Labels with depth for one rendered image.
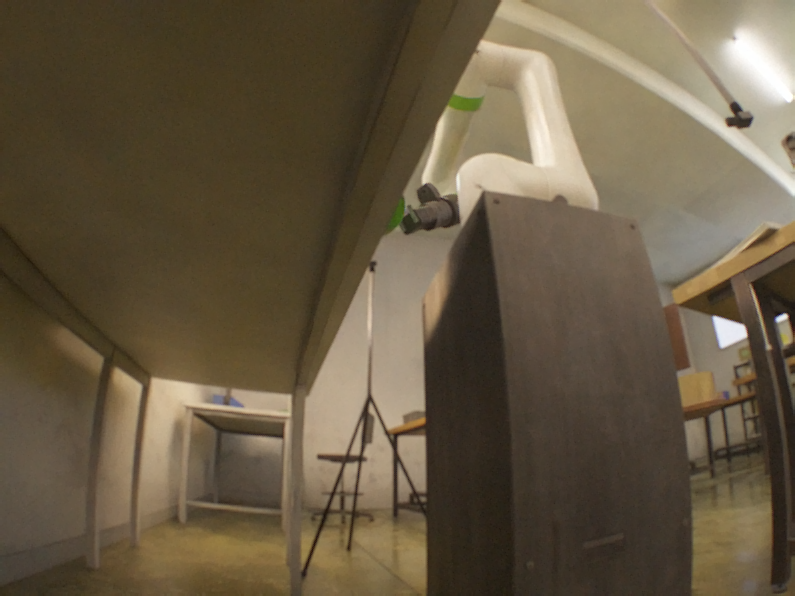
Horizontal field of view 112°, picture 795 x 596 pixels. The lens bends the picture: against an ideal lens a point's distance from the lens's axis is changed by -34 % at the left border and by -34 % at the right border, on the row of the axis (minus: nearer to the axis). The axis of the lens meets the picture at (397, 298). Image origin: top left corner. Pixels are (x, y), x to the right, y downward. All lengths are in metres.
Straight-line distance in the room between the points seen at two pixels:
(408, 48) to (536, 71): 0.70
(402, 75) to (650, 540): 0.52
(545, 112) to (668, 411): 0.68
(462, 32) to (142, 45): 0.34
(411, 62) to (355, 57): 0.09
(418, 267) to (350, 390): 2.27
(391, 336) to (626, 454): 5.53
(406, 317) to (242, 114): 5.65
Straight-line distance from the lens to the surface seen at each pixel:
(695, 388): 0.85
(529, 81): 1.03
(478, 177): 0.74
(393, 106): 0.41
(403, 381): 5.75
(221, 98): 0.51
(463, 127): 1.13
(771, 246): 1.31
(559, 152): 0.87
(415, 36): 0.37
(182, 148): 0.59
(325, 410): 5.45
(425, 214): 1.04
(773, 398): 1.26
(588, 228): 0.53
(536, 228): 0.48
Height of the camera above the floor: 0.49
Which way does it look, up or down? 25 degrees up
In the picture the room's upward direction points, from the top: straight up
